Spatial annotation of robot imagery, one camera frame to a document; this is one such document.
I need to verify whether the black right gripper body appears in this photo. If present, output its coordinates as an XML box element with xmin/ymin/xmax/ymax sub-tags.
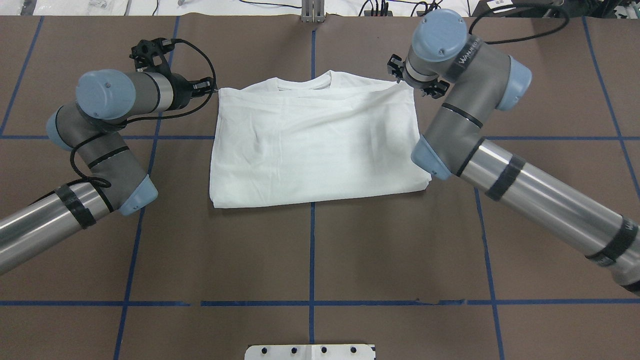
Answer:
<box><xmin>387</xmin><ymin>54</ymin><xmax>450</xmax><ymax>100</ymax></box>

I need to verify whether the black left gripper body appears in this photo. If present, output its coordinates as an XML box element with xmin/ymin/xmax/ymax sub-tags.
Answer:
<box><xmin>170</xmin><ymin>75</ymin><xmax>217</xmax><ymax>111</ymax></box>

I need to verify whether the white long-sleeve printed shirt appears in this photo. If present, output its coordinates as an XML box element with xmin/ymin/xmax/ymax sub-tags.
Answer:
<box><xmin>209</xmin><ymin>70</ymin><xmax>432</xmax><ymax>208</ymax></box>

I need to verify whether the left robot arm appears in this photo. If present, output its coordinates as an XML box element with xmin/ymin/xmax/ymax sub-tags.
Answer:
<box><xmin>0</xmin><ymin>69</ymin><xmax>218</xmax><ymax>274</ymax></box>

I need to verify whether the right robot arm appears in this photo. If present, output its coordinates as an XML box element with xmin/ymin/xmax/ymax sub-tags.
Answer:
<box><xmin>387</xmin><ymin>9</ymin><xmax>640</xmax><ymax>296</ymax></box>

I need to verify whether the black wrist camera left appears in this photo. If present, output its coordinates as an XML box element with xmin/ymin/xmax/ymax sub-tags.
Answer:
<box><xmin>129</xmin><ymin>38</ymin><xmax>175</xmax><ymax>77</ymax></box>

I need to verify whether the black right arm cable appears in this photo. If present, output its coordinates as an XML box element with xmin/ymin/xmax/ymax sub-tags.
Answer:
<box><xmin>467</xmin><ymin>4</ymin><xmax>571</xmax><ymax>46</ymax></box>

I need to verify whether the aluminium frame post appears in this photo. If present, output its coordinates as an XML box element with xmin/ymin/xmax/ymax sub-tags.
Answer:
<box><xmin>301</xmin><ymin>0</ymin><xmax>326</xmax><ymax>23</ymax></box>

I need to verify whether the white camera mast with base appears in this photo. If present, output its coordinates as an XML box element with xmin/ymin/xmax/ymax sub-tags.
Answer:
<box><xmin>244</xmin><ymin>343</ymin><xmax>377</xmax><ymax>360</ymax></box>

